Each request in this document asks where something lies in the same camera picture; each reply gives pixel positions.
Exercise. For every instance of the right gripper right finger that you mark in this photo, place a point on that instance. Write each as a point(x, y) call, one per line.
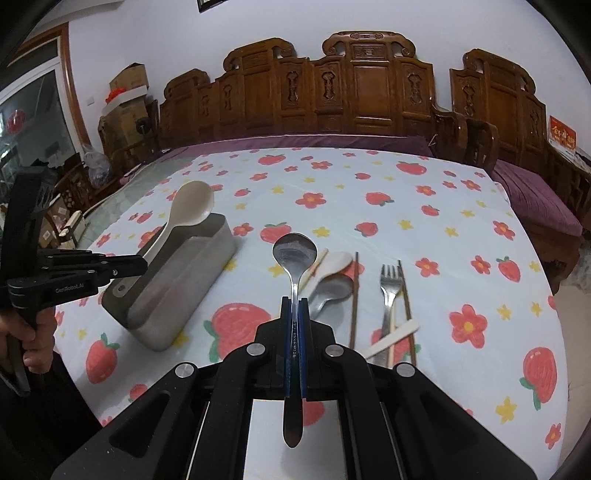
point(316, 370)

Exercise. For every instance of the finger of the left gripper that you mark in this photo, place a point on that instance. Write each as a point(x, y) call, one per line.
point(121, 266)

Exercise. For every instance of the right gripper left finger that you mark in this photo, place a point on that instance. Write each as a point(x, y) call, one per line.
point(275, 336)

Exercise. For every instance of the metal utensil tray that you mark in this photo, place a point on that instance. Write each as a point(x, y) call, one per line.
point(159, 304)

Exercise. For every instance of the metal spoon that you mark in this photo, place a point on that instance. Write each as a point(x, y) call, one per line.
point(295, 253)
point(334, 288)

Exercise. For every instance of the light bamboo chopstick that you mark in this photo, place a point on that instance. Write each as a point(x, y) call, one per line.
point(314, 267)
point(406, 330)

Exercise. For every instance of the dark brown chopstick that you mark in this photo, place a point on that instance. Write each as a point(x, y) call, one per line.
point(355, 301)
point(408, 312)

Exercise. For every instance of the metal fork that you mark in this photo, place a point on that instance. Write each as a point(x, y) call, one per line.
point(391, 283)

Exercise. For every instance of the large white ceramic spoon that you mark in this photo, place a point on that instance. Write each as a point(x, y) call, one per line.
point(191, 205)

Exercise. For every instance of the person's left hand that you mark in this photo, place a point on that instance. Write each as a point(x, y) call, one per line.
point(38, 343)

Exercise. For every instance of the wooden side chair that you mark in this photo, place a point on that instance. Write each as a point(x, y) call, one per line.
point(72, 192)

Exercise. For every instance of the clear plastic bag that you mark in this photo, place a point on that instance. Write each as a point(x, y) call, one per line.
point(98, 166)

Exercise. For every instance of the stacked cardboard boxes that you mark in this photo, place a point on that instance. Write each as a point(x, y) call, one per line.
point(130, 114)

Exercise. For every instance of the strawberry flower tablecloth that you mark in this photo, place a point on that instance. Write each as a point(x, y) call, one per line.
point(489, 333)

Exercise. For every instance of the carved wooden bench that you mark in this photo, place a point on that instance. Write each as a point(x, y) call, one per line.
point(366, 83)

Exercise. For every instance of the carved wooden armchair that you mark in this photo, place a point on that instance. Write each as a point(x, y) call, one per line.
point(498, 91)

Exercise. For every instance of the red paper box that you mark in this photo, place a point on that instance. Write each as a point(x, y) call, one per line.
point(561, 134)

